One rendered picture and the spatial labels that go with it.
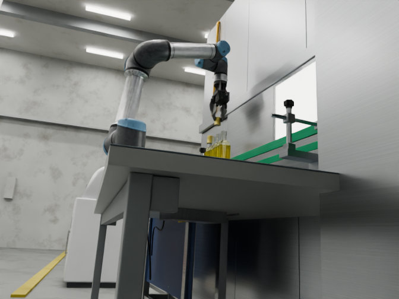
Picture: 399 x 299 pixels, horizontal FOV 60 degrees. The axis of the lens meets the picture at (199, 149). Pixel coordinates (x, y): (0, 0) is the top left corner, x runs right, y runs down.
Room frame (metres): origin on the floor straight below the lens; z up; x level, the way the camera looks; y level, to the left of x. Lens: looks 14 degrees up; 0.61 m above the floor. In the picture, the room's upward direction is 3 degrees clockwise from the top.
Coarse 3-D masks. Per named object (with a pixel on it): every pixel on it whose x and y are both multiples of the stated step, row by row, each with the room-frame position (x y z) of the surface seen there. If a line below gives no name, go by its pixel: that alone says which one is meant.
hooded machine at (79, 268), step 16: (96, 176) 4.14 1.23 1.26; (96, 192) 4.14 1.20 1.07; (80, 208) 4.05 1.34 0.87; (80, 224) 4.06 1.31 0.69; (96, 224) 4.12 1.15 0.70; (80, 240) 4.07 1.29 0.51; (96, 240) 4.13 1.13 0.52; (112, 240) 4.19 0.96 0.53; (80, 256) 4.08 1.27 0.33; (112, 256) 4.20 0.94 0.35; (64, 272) 4.12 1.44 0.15; (80, 272) 4.09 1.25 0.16; (112, 272) 4.21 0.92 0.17
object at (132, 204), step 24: (120, 192) 0.82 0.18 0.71; (144, 192) 0.59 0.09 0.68; (168, 192) 0.61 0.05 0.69; (120, 216) 0.87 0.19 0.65; (144, 216) 0.59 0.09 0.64; (144, 240) 0.59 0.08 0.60; (96, 264) 1.99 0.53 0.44; (120, 264) 0.58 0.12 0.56; (144, 264) 0.59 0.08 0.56; (96, 288) 1.99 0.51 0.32; (120, 288) 0.58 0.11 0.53
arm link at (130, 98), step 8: (128, 64) 1.45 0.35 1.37; (136, 64) 1.43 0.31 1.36; (128, 72) 1.45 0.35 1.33; (136, 72) 1.44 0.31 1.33; (144, 72) 1.45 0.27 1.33; (128, 80) 1.44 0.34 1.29; (136, 80) 1.44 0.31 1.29; (144, 80) 1.48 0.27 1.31; (128, 88) 1.43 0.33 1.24; (136, 88) 1.44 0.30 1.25; (128, 96) 1.43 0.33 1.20; (136, 96) 1.44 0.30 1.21; (120, 104) 1.44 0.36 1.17; (128, 104) 1.42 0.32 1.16; (136, 104) 1.45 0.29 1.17; (120, 112) 1.43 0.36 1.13; (128, 112) 1.42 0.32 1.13; (136, 112) 1.45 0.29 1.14; (112, 128) 1.40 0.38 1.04; (104, 144) 1.43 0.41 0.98
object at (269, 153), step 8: (304, 128) 1.02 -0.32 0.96; (312, 128) 0.99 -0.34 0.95; (296, 136) 1.06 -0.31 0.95; (304, 136) 1.03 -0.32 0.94; (312, 136) 0.99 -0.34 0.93; (272, 144) 1.19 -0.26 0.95; (280, 144) 1.14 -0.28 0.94; (296, 144) 1.07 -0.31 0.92; (304, 144) 1.03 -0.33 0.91; (312, 144) 0.99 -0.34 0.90; (248, 152) 1.35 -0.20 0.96; (256, 152) 1.29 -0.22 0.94; (264, 152) 1.24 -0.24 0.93; (272, 152) 1.19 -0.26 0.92; (248, 160) 1.35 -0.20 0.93; (256, 160) 1.29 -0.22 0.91; (264, 160) 1.24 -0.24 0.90; (272, 160) 1.19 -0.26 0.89
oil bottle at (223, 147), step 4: (224, 140) 1.65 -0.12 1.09; (220, 144) 1.63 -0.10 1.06; (224, 144) 1.64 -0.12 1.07; (228, 144) 1.64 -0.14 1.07; (220, 148) 1.63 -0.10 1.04; (224, 148) 1.64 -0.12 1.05; (228, 148) 1.64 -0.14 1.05; (216, 152) 1.67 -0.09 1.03; (220, 152) 1.63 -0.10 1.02; (224, 152) 1.64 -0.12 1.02; (228, 152) 1.64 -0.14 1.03; (216, 156) 1.67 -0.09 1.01; (220, 156) 1.63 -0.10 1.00; (224, 156) 1.64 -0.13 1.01; (228, 156) 1.64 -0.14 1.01
